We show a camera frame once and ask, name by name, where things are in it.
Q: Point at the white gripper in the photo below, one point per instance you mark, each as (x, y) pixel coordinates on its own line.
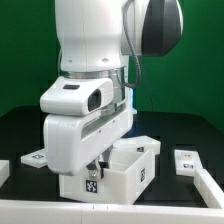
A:
(72, 143)

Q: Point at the white cabinet box body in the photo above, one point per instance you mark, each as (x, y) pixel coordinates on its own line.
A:
(128, 175)

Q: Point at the white cabinet door panel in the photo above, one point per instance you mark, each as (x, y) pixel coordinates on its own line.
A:
(35, 159)

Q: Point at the small white cabinet door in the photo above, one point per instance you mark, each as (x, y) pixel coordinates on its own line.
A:
(186, 162)

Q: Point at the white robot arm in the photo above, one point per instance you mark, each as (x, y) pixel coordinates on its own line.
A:
(89, 105)

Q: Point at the white cabinet top block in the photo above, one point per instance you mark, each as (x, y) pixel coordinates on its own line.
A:
(138, 144)

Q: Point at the white left border rail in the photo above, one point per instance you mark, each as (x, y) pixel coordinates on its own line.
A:
(4, 171)

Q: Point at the white border rail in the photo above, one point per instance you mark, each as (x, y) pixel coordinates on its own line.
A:
(31, 212)
(4, 171)
(209, 190)

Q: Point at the white front border rail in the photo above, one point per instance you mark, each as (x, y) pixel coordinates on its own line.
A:
(31, 212)

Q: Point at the white right border rail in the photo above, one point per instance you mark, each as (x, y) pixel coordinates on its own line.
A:
(209, 190)

